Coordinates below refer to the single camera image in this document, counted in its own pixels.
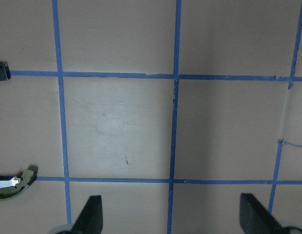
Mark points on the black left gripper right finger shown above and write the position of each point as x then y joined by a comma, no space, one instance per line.
254,218

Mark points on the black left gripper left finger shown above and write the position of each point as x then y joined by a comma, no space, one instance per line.
90,220

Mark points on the olive brake shoe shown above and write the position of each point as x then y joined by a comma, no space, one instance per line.
13,186

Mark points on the black brake pad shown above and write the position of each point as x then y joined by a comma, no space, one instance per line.
4,71

